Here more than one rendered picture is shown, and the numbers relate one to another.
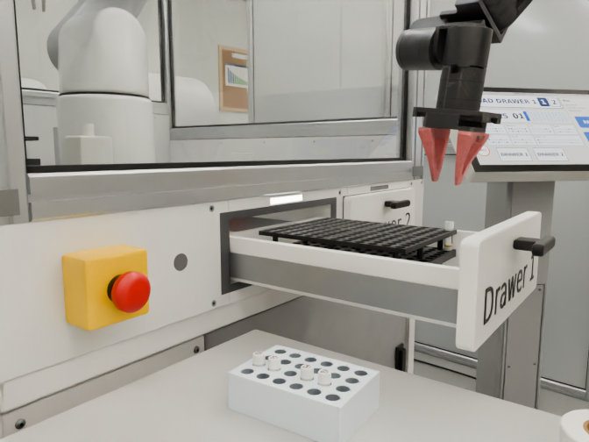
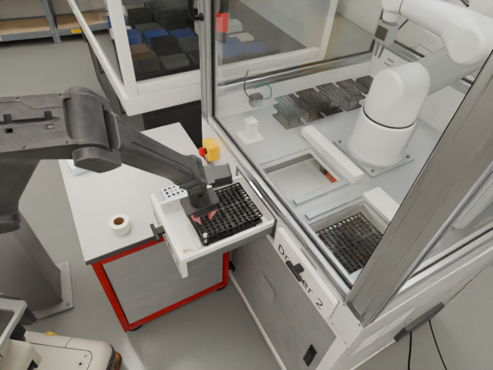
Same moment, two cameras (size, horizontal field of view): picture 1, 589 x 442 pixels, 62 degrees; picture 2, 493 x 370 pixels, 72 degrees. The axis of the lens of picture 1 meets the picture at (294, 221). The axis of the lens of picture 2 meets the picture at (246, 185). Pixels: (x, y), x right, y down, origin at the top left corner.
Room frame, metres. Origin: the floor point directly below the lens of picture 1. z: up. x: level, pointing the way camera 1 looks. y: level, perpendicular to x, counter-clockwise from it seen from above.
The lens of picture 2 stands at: (1.02, -0.77, 1.80)
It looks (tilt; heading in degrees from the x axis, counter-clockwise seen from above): 46 degrees down; 110
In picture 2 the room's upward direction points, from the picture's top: 5 degrees clockwise
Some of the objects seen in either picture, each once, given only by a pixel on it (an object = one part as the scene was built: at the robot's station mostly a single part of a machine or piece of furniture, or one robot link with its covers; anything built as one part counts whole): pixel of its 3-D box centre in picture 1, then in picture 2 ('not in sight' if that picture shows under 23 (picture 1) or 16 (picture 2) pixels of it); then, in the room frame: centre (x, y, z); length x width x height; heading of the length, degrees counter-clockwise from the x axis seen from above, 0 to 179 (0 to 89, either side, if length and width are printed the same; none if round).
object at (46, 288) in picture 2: not in sight; (11, 255); (-0.24, -0.39, 0.38); 0.30 x 0.30 x 0.76; 48
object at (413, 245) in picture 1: (427, 239); (195, 219); (0.63, -0.17, 0.90); 0.18 x 0.02 x 0.01; 143
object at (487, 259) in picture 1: (506, 268); (167, 233); (0.57, -0.25, 0.87); 0.29 x 0.02 x 0.11; 143
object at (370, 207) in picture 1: (382, 218); (302, 271); (1.01, -0.18, 0.87); 0.29 x 0.02 x 0.11; 143
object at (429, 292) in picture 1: (352, 254); (224, 213); (0.69, -0.08, 0.86); 0.40 x 0.26 x 0.06; 53
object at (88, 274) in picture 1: (109, 285); (210, 149); (0.49, 0.19, 0.88); 0.07 x 0.05 x 0.07; 143
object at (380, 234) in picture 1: (358, 252); (222, 213); (0.69, -0.09, 0.87); 0.22 x 0.18 x 0.06; 53
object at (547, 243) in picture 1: (532, 244); (158, 231); (0.55, -0.27, 0.91); 0.07 x 0.04 x 0.01; 143
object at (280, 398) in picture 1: (303, 389); (179, 193); (0.45, -0.01, 0.78); 0.12 x 0.08 x 0.04; 57
